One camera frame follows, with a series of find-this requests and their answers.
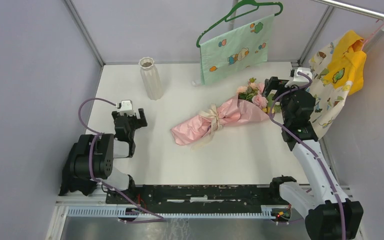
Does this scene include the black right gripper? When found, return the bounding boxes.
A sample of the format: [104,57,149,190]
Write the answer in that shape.
[262,76,308,123]

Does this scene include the pink paper flower bouquet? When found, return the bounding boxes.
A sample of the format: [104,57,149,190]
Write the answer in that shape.
[170,77,281,146]

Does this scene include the white ribbed ceramic vase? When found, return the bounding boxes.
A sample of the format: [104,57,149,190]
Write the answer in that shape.
[138,57,164,101]

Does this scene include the cream printed ribbon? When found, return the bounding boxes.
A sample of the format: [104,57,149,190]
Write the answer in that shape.
[190,103,223,151]

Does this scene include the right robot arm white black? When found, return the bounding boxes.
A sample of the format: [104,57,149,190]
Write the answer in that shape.
[262,76,364,240]

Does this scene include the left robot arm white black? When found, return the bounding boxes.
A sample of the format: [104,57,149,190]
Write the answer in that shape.
[58,108,148,196]

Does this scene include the green cartoon print cloth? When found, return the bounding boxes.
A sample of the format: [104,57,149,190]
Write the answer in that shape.
[199,14,275,85]

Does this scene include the yellow cartoon child shirt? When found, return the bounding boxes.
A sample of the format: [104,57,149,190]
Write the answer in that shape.
[306,30,367,139]

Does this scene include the green plastic hanger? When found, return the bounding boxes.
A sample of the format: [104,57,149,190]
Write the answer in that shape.
[195,0,284,48]

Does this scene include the black cloth bundle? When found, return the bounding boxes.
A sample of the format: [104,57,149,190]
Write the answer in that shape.
[58,160,97,196]

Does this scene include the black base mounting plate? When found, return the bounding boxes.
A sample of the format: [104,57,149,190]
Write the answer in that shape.
[124,184,290,214]

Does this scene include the pink plastic hanger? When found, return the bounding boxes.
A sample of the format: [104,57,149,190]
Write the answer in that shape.
[361,20,384,52]

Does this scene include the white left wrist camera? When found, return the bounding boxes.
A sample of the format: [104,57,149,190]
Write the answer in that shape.
[116,99,135,116]

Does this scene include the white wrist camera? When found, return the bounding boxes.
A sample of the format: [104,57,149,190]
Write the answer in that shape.
[285,67,313,88]
[116,99,135,116]

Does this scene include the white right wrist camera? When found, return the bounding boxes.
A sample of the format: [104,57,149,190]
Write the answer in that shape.
[285,67,313,88]

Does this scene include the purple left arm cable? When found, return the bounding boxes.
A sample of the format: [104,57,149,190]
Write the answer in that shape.
[77,97,166,225]

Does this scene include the white slotted cable duct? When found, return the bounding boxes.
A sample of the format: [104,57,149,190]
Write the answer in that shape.
[67,206,275,220]

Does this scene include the metal clothes rail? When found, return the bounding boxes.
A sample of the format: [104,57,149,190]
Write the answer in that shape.
[312,0,384,32]

